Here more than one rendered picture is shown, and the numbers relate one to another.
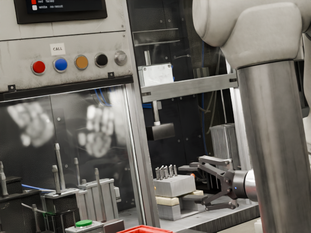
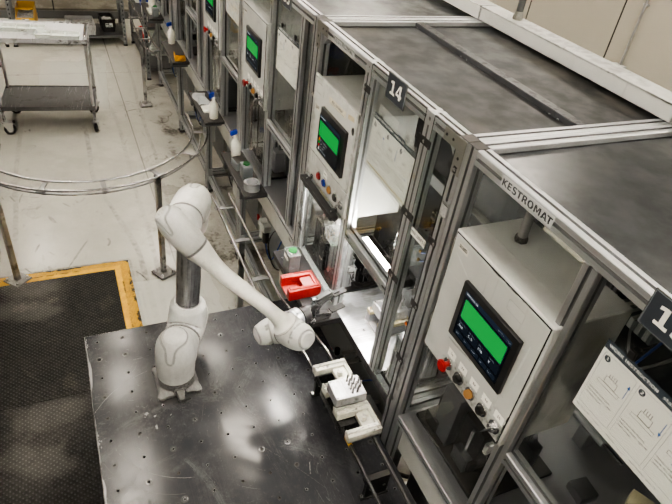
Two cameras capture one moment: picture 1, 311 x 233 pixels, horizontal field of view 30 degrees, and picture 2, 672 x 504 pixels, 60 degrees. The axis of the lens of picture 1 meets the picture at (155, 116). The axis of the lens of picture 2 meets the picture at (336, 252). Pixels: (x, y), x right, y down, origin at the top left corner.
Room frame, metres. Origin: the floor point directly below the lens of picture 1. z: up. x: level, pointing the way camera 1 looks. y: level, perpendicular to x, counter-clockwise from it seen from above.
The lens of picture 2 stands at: (1.80, -1.93, 2.68)
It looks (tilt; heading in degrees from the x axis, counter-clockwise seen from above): 37 degrees down; 96
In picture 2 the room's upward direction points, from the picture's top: 9 degrees clockwise
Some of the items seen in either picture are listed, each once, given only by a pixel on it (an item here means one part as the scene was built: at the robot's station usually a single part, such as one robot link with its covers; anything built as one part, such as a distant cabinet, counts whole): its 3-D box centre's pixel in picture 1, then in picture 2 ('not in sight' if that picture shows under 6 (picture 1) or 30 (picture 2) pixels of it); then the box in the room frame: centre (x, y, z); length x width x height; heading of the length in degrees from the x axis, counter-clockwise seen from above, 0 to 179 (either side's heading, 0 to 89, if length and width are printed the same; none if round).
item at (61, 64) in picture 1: (60, 64); not in sight; (1.47, 0.22, 1.42); 0.03 x 0.02 x 0.03; 125
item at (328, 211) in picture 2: (68, 84); (319, 194); (1.46, 0.20, 1.37); 0.36 x 0.04 x 0.04; 125
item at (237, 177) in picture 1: (237, 184); (309, 312); (1.54, -0.19, 1.04); 0.09 x 0.07 x 0.08; 49
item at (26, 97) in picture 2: not in sight; (46, 75); (-1.58, 2.70, 0.47); 0.84 x 0.53 x 0.94; 29
